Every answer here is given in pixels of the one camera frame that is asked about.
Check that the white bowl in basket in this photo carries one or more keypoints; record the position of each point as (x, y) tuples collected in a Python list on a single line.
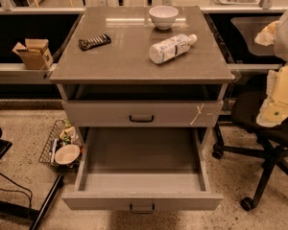
[(67, 154)]

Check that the black office chair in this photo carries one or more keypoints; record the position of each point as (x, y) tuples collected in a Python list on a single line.
[(251, 112)]

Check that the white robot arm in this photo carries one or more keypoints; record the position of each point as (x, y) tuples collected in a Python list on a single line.
[(276, 34)]

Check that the open cardboard box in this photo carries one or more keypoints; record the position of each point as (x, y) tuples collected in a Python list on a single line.
[(35, 53)]

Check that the grey top drawer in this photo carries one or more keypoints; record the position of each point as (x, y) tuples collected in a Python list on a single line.
[(143, 113)]

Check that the black wire basket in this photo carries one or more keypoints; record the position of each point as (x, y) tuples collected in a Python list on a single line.
[(52, 144)]

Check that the grey drawer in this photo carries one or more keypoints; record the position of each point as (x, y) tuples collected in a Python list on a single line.
[(143, 113), (142, 170)]

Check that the clear plastic water bottle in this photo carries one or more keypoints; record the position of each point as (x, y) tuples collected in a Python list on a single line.
[(171, 47)]

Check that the black striped snack bar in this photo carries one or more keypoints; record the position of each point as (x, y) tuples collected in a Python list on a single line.
[(93, 42)]

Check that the white ceramic bowl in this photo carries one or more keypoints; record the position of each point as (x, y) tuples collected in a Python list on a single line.
[(163, 17)]

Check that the snack packets in basket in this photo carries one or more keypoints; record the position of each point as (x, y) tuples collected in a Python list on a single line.
[(69, 134)]

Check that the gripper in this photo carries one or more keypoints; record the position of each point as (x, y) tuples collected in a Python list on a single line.
[(287, 38)]

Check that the grey drawer cabinet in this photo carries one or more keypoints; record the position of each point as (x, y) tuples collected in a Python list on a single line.
[(123, 70)]

